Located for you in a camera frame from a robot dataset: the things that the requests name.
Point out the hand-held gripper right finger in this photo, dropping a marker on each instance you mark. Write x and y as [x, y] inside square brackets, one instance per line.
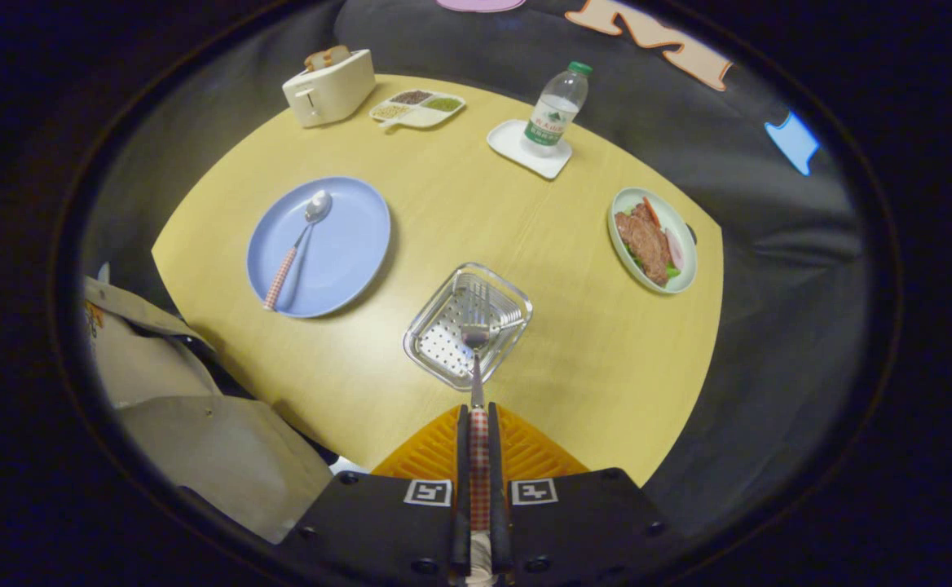
[582, 530]

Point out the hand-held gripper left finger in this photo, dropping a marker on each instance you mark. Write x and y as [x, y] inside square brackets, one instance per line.
[378, 530]

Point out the clear tray with metal strainer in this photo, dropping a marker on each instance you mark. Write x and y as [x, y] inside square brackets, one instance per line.
[443, 342]

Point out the blue round plate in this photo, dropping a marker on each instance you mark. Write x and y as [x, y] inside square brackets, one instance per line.
[345, 244]

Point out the grilled meat slices with garnish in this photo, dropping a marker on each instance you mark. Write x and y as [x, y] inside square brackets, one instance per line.
[647, 244]

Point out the pale green plate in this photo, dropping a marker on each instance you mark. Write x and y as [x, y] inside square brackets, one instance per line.
[676, 220]

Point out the white square coaster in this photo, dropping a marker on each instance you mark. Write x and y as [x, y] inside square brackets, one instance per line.
[504, 139]

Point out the white divided dish of beans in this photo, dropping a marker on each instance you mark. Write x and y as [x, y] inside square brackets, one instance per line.
[419, 121]

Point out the clear water bottle green cap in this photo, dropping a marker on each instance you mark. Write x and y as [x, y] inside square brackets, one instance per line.
[553, 114]

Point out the white toaster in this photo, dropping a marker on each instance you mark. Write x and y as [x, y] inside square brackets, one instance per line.
[333, 94]

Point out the toasted bread slice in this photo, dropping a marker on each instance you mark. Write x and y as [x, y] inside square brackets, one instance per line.
[318, 60]
[338, 54]

